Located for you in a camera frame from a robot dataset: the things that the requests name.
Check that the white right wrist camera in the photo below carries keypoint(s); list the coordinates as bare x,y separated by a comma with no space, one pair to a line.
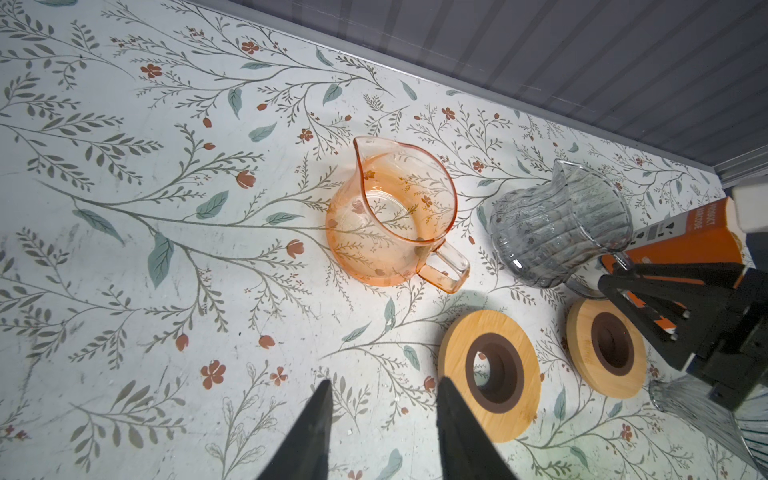
751,202

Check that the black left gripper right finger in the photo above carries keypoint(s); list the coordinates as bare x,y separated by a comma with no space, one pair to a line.
466,452

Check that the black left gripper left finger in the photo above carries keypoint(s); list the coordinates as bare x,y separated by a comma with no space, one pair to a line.
304,452

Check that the orange coffee filter box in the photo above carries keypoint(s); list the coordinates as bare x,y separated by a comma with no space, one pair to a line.
707,235

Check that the clear grey glass pitcher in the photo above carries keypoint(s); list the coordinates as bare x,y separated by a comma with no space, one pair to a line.
544,235

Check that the clear grey glass dripper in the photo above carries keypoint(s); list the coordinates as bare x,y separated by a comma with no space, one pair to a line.
743,431

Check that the orange glass pitcher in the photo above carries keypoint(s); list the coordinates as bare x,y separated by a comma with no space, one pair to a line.
388,223

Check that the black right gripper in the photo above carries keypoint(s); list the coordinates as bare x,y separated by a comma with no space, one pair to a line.
694,318

